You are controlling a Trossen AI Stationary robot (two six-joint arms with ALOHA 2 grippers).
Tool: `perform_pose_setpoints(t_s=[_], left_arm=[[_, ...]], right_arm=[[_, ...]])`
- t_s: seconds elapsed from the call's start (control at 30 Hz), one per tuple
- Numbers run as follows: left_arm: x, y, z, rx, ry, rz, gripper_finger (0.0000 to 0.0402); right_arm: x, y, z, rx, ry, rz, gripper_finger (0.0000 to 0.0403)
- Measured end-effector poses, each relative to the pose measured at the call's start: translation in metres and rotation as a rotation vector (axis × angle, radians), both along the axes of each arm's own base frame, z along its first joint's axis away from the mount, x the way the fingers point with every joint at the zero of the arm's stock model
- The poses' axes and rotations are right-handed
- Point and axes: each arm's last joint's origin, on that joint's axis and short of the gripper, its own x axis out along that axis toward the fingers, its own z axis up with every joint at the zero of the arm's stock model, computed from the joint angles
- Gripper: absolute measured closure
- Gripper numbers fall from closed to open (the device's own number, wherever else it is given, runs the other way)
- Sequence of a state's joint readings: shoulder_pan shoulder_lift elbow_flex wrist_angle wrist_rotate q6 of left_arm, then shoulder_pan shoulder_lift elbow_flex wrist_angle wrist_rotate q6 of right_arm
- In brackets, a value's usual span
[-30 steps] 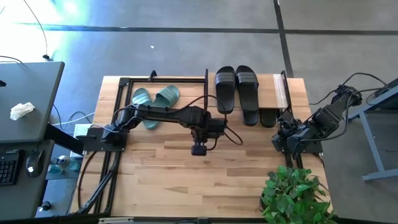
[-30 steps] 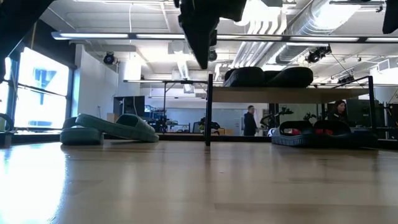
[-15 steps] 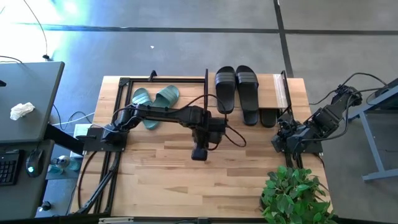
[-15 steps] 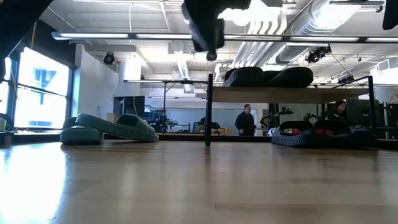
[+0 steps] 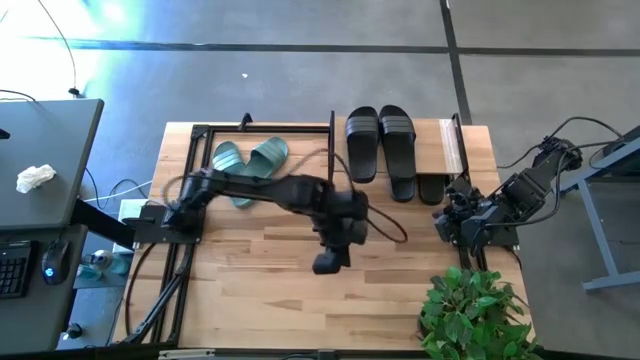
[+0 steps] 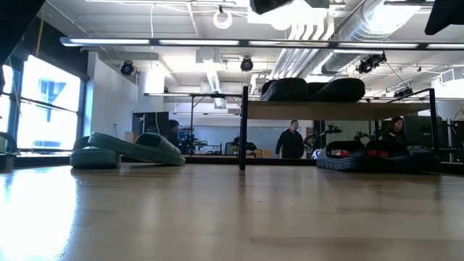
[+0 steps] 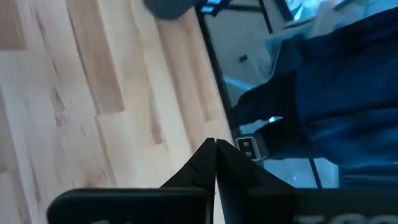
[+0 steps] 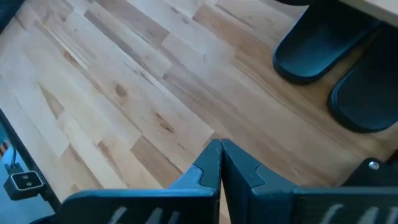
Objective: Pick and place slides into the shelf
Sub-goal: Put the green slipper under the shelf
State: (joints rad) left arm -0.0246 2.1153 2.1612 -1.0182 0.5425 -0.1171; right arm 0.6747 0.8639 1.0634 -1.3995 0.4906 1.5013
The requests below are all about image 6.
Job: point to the black rubber slide sandal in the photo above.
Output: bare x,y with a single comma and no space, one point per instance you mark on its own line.
286,88
340,162
391,162
342,90

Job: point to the green rubber slide sandal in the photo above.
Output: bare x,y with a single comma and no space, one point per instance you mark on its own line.
94,159
145,148

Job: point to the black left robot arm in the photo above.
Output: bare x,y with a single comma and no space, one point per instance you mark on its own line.
14,18

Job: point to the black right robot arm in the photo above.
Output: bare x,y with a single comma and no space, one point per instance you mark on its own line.
446,14

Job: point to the white ceiling pipes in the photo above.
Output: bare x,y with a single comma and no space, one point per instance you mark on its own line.
301,47

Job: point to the black ceiling spotlight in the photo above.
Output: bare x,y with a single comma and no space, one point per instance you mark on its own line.
246,64
127,67

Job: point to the background table black legs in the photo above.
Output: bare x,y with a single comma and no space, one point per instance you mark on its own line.
192,95

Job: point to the person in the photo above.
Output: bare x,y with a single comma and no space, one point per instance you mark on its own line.
173,130
395,130
290,141

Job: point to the brown cardboard box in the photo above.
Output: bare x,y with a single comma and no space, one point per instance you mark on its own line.
262,153

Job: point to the long ceiling light bar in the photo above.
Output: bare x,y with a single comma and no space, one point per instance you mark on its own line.
108,41

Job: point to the black cabinet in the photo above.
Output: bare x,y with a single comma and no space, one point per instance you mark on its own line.
150,123

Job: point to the red plastic bin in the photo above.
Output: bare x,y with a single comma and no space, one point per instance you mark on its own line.
342,153

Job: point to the large bright window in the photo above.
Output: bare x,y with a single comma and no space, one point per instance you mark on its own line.
47,105

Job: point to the silver ventilation duct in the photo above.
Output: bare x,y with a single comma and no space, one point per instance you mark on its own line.
362,29

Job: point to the black ceiling camera cluster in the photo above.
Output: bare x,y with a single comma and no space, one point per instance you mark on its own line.
369,63

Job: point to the wooden shelf black frame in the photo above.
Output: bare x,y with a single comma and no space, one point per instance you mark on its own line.
326,110

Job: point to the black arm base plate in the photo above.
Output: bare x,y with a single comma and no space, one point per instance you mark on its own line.
6,163

